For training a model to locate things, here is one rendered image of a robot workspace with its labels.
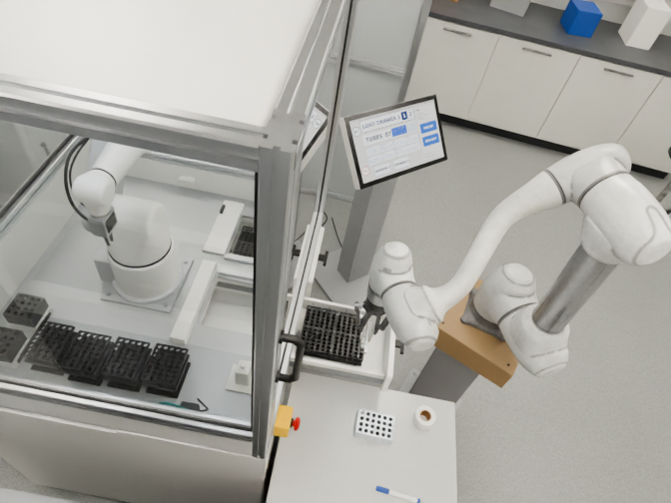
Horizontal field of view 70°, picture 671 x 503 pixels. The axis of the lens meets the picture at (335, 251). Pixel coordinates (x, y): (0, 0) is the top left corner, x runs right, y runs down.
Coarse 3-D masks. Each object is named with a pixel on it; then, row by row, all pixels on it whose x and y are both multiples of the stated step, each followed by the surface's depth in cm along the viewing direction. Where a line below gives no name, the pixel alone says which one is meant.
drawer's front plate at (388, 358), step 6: (390, 330) 166; (390, 336) 164; (390, 342) 162; (384, 348) 171; (390, 348) 161; (384, 354) 168; (390, 354) 159; (384, 360) 166; (390, 360) 158; (384, 366) 163; (390, 366) 157; (384, 372) 161; (390, 372) 155; (384, 378) 158; (390, 378) 154; (384, 384) 158; (384, 390) 161
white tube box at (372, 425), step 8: (360, 408) 160; (360, 416) 158; (368, 416) 158; (376, 416) 159; (384, 416) 160; (392, 416) 159; (360, 424) 158; (368, 424) 157; (376, 424) 157; (384, 424) 159; (392, 424) 158; (360, 432) 154; (368, 432) 155; (376, 432) 156; (384, 432) 156; (392, 432) 156; (376, 440) 156; (384, 440) 155; (392, 440) 154
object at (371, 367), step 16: (304, 304) 176; (320, 304) 175; (336, 304) 174; (368, 320) 178; (384, 336) 175; (368, 352) 169; (304, 368) 161; (320, 368) 160; (336, 368) 159; (352, 368) 158; (368, 368) 165
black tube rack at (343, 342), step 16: (304, 320) 167; (320, 320) 168; (336, 320) 169; (352, 320) 169; (304, 336) 166; (320, 336) 163; (336, 336) 164; (352, 336) 165; (304, 352) 162; (320, 352) 160; (336, 352) 160; (352, 352) 161
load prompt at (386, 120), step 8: (400, 112) 213; (408, 112) 215; (368, 120) 205; (376, 120) 207; (384, 120) 209; (392, 120) 211; (400, 120) 213; (408, 120) 215; (360, 128) 203; (368, 128) 205; (376, 128) 207
